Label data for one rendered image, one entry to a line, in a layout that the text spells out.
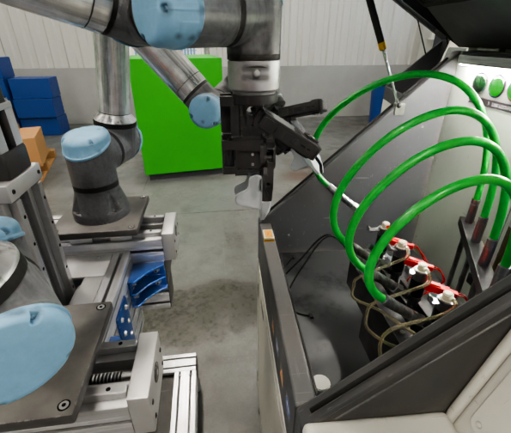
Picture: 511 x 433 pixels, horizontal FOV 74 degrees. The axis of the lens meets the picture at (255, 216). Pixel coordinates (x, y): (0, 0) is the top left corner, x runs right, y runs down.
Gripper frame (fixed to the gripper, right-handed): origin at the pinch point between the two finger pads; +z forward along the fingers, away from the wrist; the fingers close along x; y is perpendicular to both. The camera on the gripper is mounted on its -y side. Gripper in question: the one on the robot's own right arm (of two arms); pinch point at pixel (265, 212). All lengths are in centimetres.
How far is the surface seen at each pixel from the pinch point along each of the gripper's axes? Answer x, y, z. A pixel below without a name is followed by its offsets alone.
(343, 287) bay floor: -23, -26, 38
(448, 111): -3.2, -31.1, -16.1
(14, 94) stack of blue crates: -552, 344, 52
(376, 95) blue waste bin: -577, -272, 66
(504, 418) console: 29.6, -26.9, 15.2
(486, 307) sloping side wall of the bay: 21.7, -26.5, 4.2
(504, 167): 4.7, -37.6, -8.8
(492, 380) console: 25.4, -27.8, 13.6
